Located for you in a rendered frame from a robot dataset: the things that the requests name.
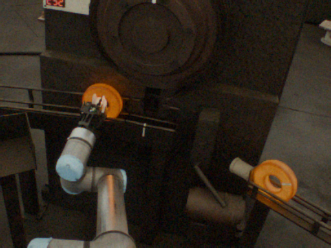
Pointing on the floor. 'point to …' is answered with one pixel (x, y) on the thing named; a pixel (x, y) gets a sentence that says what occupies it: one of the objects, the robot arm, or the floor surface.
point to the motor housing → (209, 214)
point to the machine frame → (253, 139)
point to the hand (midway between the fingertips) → (102, 98)
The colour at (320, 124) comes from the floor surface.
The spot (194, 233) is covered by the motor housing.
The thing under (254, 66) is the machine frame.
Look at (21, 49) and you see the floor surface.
